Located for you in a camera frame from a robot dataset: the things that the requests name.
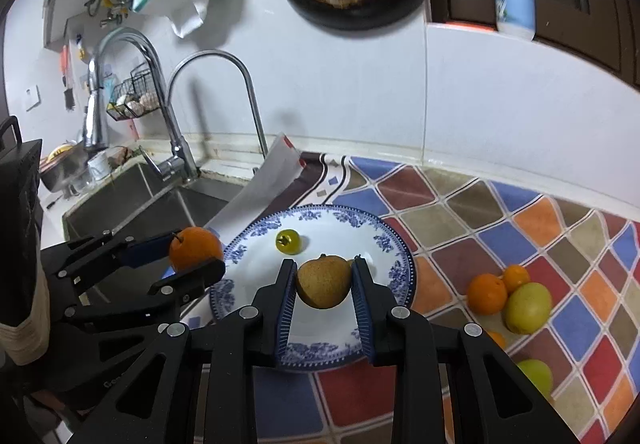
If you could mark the orange tangerine back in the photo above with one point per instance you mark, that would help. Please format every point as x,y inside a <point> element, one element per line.
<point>486,294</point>

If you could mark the yellow-green apple back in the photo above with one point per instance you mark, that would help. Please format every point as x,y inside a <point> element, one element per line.
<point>527,309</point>

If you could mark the stainless steel sink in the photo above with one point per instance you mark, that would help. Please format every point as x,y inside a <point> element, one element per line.
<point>135,203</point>

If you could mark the colourful diamond pattern mat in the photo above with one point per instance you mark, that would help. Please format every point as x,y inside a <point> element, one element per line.
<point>553,282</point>

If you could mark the thin gooseneck water tap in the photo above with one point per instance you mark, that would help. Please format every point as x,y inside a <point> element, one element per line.
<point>215,95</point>

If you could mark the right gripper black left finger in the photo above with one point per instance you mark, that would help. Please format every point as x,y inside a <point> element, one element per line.
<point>187,370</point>

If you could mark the brown longan fruit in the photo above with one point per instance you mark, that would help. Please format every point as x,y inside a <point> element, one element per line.
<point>323,283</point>

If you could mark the wall hooks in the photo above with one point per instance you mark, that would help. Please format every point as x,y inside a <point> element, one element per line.
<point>117,11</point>

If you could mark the green apple front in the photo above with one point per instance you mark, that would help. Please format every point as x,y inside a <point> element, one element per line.
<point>539,373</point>

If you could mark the large orange tangerine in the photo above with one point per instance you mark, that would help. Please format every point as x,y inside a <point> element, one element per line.
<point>192,247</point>

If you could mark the wire sponge basket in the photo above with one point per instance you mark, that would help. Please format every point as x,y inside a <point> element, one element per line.
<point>135,96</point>

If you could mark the green tomato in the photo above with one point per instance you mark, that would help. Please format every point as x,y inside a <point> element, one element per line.
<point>289,242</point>

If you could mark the small orange behind apple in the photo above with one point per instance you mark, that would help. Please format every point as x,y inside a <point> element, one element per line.
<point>514,276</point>

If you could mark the chrome kitchen faucet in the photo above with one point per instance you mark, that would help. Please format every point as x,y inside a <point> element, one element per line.
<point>94,131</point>

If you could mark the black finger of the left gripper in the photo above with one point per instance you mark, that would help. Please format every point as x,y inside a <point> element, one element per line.
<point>175,286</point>
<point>73,267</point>

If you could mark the blue white porcelain plate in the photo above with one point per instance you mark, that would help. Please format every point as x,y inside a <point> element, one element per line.
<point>322,240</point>

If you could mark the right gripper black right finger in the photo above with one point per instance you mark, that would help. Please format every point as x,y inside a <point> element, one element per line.
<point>456,372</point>

